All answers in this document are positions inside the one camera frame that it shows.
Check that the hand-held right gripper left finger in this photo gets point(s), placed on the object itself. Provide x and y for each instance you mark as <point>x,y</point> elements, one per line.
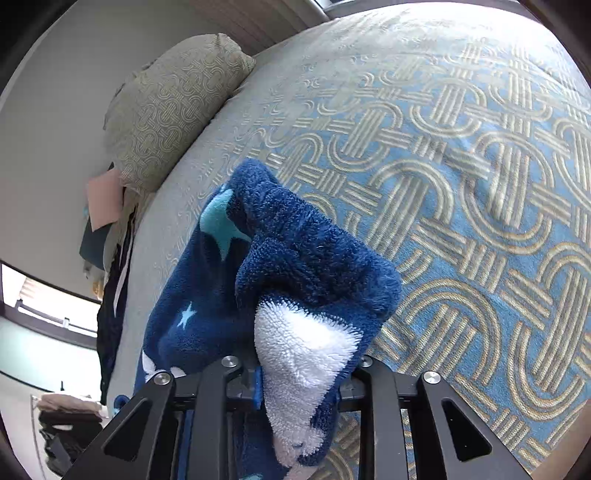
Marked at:
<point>257,392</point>

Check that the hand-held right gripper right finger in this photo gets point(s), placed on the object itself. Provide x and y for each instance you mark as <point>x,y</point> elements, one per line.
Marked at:
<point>374,397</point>

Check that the blue Mickey star fleece blanket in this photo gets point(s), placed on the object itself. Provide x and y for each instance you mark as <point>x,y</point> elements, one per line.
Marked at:
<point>300,258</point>

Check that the black garment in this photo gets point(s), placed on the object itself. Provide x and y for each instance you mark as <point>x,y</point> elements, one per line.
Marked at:
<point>111,323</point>

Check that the dark blue headboard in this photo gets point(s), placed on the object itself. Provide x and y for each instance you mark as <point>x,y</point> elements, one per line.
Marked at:
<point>92,247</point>

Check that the bed with patterned sheet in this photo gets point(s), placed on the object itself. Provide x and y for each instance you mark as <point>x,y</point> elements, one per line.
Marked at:
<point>461,184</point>

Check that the pink pillow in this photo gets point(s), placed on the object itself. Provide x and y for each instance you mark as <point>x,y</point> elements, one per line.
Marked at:
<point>104,198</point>

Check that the large patterned pillow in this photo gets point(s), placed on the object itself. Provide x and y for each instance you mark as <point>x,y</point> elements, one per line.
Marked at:
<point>175,106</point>

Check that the beige curtain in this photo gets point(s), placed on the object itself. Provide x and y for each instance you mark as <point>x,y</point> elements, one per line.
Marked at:
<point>277,23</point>

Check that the dark door frame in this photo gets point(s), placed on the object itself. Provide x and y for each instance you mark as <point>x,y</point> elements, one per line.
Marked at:
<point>51,330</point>

